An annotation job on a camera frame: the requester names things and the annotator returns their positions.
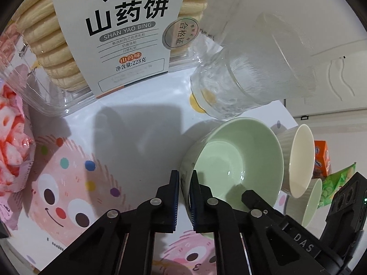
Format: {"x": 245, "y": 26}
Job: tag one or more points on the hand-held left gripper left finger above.
{"x": 174, "y": 203}

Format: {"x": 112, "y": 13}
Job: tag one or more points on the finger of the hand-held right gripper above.
{"x": 256, "y": 200}

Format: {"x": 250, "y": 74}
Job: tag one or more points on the clear glass cup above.
{"x": 243, "y": 77}

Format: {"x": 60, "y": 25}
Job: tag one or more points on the cartoon printed table cover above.
{"x": 129, "y": 137}

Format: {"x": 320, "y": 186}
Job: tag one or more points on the cream ceramic bowl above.
{"x": 299, "y": 163}

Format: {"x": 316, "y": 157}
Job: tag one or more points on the pink candy bag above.
{"x": 11, "y": 143}

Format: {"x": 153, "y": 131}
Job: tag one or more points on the white door with wavy trim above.
{"x": 349, "y": 74}

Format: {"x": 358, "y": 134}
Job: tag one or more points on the clear box of biscuits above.
{"x": 114, "y": 34}

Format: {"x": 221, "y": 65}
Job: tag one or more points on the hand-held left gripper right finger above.
{"x": 195, "y": 203}

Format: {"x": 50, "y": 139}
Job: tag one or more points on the smooth green ceramic bowl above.
{"x": 243, "y": 154}

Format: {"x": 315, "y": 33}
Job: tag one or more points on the green chips bag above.
{"x": 334, "y": 183}

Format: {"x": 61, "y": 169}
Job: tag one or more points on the ribbed green ceramic bowl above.
{"x": 311, "y": 206}

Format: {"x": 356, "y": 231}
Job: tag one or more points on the orange snack box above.
{"x": 322, "y": 157}

